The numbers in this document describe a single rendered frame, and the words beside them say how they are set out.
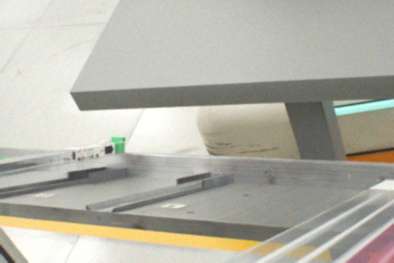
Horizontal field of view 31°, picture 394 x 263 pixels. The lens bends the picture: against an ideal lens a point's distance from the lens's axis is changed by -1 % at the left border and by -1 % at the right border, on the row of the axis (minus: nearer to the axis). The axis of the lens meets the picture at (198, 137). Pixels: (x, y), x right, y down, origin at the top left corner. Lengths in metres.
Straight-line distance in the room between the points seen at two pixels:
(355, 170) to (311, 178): 0.04
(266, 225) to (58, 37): 2.00
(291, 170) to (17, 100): 1.66
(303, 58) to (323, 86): 0.05
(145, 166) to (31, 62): 1.69
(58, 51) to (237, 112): 1.04
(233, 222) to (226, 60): 0.56
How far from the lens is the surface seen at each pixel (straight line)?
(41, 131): 2.04
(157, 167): 0.66
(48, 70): 2.26
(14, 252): 0.91
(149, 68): 1.00
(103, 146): 0.65
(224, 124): 1.39
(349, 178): 0.60
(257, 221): 0.43
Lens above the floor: 1.17
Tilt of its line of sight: 41 degrees down
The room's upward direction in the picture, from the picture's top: 24 degrees counter-clockwise
